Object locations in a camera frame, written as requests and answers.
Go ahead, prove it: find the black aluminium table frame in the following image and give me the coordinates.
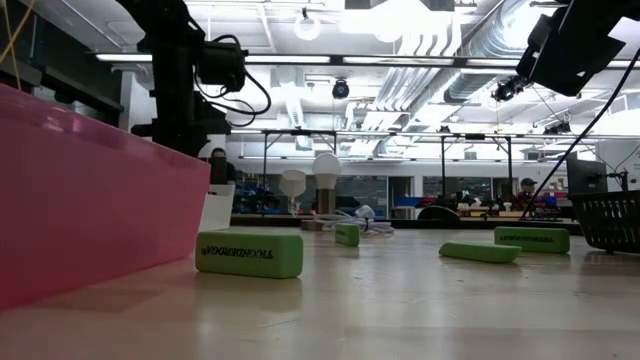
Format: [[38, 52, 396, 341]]
[[230, 213, 584, 236]]

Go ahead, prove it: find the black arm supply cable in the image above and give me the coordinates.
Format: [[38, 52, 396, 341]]
[[519, 47, 640, 220]]

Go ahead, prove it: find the pink plastic tray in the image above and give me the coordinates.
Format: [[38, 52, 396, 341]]
[[0, 82, 211, 311]]

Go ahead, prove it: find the black metal frame stand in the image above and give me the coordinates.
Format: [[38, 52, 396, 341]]
[[438, 131, 515, 201], [260, 128, 339, 216]]

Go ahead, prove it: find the white light bulb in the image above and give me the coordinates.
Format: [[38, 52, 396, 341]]
[[312, 152, 342, 190]]

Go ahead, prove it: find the overhead LED light bar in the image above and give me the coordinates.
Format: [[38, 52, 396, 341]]
[[94, 51, 549, 69]]

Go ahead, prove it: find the round ceiling ring light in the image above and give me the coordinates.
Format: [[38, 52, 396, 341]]
[[293, 12, 322, 42]]

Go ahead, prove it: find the green Ticonderoga eraser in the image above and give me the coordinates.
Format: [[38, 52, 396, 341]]
[[194, 230, 305, 280], [334, 222, 361, 248], [493, 226, 571, 255], [438, 241, 523, 265]]

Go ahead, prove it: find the white plastic bin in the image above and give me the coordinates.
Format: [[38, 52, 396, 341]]
[[198, 183, 236, 234]]

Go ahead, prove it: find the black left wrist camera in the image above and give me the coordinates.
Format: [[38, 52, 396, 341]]
[[198, 40, 247, 95]]

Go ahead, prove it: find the white lamp cable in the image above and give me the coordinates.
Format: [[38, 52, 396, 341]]
[[313, 208, 396, 236]]

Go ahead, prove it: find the white faceted object on stand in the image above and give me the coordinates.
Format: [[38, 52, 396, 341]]
[[278, 168, 307, 214]]

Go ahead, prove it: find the black mesh basket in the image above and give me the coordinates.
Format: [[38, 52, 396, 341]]
[[568, 189, 640, 255]]

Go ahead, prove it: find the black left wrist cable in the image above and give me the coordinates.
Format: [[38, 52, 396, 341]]
[[193, 33, 273, 129]]

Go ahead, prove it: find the black computer monitor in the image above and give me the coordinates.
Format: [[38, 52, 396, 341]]
[[566, 157, 609, 196]]

